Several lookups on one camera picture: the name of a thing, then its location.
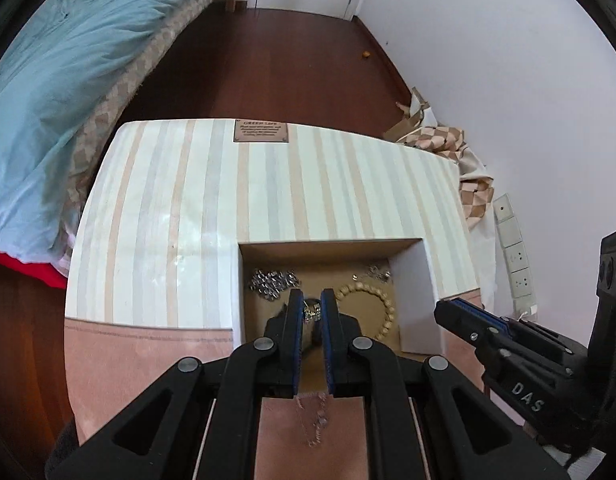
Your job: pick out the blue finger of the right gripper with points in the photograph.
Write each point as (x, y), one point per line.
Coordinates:
(477, 316)
(447, 319)

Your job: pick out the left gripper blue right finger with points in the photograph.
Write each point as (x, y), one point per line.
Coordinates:
(337, 331)

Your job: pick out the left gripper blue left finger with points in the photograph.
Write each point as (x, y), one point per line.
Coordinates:
(281, 370)

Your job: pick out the small gold clasp earring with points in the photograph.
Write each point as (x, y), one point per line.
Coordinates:
(312, 310)

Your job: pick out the white power strip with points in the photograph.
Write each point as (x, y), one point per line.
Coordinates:
(515, 258)

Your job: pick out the pink suede mat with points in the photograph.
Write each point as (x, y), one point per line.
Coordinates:
(311, 437)

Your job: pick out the checkered beige scarf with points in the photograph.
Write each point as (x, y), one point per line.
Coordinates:
(419, 128)

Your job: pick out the red bed sheet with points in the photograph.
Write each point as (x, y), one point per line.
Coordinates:
(43, 272)

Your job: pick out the patterned mattress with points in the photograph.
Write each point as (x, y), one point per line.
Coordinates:
(92, 136)

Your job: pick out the light blue duvet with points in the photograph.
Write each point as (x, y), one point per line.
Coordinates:
(58, 67)

